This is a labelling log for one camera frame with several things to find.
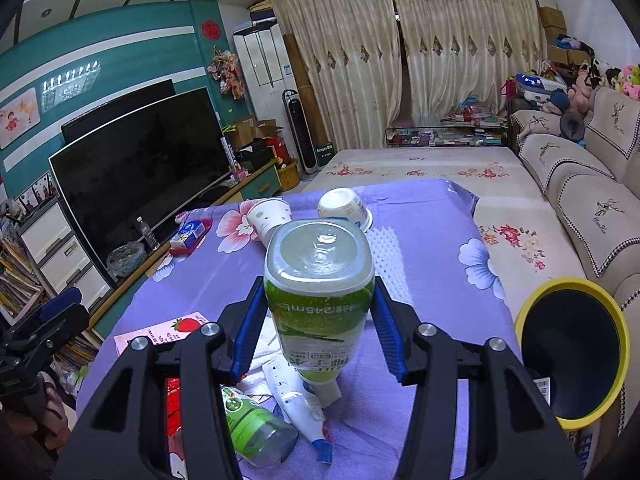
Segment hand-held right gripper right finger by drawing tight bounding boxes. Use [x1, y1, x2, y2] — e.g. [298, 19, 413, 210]
[369, 277, 584, 480]

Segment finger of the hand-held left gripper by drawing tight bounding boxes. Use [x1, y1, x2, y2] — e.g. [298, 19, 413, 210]
[4, 305, 91, 362]
[39, 287, 84, 322]

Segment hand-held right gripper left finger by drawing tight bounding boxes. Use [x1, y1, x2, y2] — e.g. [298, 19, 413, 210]
[52, 276, 273, 480]

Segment green label plastic bottle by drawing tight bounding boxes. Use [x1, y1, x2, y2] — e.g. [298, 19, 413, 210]
[263, 219, 377, 408]
[220, 385, 299, 462]

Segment white toothpaste tube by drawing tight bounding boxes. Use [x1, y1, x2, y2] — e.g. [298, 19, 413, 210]
[262, 360, 334, 464]

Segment yellow trash bin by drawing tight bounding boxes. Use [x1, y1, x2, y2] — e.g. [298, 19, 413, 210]
[515, 279, 631, 431]

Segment white drawer cabinet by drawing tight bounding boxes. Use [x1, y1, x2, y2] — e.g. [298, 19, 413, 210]
[17, 199, 114, 312]

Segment stack of books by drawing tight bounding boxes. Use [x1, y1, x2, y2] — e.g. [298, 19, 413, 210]
[0, 200, 51, 323]

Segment glass ashtray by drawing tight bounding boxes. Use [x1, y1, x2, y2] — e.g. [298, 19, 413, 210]
[106, 241, 148, 279]

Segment pink strawberry print packet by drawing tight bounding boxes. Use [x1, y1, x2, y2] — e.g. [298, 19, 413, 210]
[114, 312, 209, 361]

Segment purple floral tablecloth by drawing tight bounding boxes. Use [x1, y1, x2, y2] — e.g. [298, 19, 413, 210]
[75, 178, 522, 480]

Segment flat red box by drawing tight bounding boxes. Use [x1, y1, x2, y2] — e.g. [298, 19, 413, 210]
[168, 239, 207, 258]

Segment red snack packet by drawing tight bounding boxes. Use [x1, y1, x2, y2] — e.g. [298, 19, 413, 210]
[164, 377, 185, 480]

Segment clear water bottle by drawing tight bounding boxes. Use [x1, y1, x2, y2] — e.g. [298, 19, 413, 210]
[135, 216, 160, 251]

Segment blue red small box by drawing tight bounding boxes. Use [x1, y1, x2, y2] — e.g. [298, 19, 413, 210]
[172, 219, 212, 251]

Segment white paper cup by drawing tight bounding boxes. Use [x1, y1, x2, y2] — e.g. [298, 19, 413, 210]
[245, 197, 293, 249]

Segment white paper bowl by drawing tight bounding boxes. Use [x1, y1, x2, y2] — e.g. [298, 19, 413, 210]
[317, 188, 375, 232]

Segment yellow green television cabinet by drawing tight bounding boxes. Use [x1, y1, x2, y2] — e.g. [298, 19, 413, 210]
[85, 159, 282, 347]

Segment black flat television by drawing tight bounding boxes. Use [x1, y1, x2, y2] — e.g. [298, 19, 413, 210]
[48, 86, 237, 274]

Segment yellow bucket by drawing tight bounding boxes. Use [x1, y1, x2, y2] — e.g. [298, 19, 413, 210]
[275, 159, 300, 192]

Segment floral bed sheet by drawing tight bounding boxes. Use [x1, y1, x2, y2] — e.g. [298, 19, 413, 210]
[300, 147, 592, 313]

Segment tall black white box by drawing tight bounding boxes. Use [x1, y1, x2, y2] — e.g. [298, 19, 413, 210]
[220, 135, 239, 171]

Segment red container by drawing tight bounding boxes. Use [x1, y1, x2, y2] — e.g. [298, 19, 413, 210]
[265, 135, 291, 164]

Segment open cardboard boxes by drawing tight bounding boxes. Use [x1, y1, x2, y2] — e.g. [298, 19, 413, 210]
[227, 117, 279, 149]

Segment low glass shelf with books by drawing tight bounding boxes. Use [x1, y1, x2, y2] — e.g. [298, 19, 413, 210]
[385, 114, 512, 149]

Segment black white tower fan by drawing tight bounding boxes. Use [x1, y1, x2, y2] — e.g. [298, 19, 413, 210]
[281, 89, 320, 175]

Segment beige embroidered sofa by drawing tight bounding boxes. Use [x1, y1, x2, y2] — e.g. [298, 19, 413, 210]
[510, 85, 640, 413]

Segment white standing air conditioner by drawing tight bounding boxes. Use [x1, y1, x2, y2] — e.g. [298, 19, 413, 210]
[232, 22, 302, 134]

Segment artificial flower decoration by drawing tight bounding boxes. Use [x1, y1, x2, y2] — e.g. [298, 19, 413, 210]
[207, 46, 246, 101]

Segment beige patterned curtain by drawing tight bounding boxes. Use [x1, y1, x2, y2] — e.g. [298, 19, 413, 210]
[272, 0, 408, 149]
[385, 0, 549, 122]

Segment grey neck pillow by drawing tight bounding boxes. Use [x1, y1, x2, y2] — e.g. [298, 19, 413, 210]
[559, 110, 587, 144]

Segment pile of plush toys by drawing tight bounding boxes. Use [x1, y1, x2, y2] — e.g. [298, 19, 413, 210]
[569, 57, 640, 104]

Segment stacked cardboard boxes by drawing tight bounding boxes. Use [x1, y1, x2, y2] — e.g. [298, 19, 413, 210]
[537, 6, 569, 47]

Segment pink cartoon wall poster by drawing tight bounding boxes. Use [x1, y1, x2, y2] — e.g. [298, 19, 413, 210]
[0, 87, 41, 150]

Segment crystal wall ornament shelf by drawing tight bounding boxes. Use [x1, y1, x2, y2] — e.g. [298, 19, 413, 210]
[42, 60, 102, 112]

